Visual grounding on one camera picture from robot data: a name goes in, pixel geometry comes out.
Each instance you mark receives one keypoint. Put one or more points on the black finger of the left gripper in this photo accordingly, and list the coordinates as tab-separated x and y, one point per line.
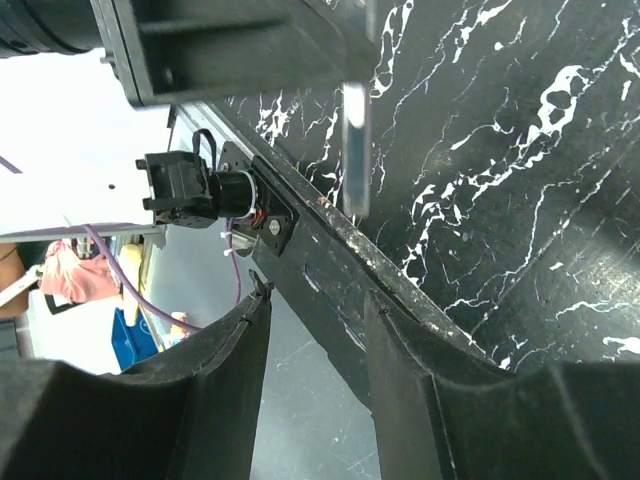
205	50

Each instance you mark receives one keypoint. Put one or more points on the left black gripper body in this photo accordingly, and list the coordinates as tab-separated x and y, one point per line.
146	83

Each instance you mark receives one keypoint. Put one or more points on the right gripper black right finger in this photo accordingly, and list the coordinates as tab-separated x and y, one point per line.
442	414

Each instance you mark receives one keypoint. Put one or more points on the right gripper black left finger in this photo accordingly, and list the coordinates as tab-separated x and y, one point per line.
189	412

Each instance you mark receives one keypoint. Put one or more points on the grey phone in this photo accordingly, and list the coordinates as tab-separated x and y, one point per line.
356	149

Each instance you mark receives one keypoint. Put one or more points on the colourful toy bins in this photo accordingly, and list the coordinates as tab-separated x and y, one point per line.
131	344

